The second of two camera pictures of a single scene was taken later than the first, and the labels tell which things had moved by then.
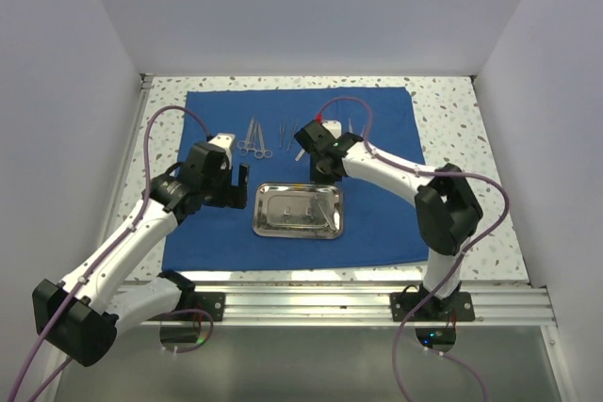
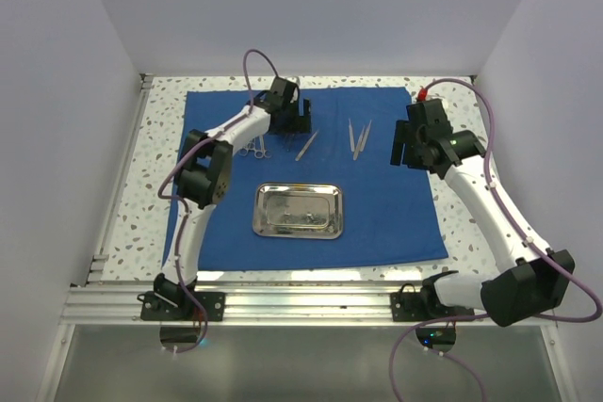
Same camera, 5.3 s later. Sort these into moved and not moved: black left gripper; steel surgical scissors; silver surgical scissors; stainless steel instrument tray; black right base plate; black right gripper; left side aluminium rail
Moved: black right gripper; black left gripper
Not moved: silver surgical scissors; steel surgical scissors; stainless steel instrument tray; left side aluminium rail; black right base plate
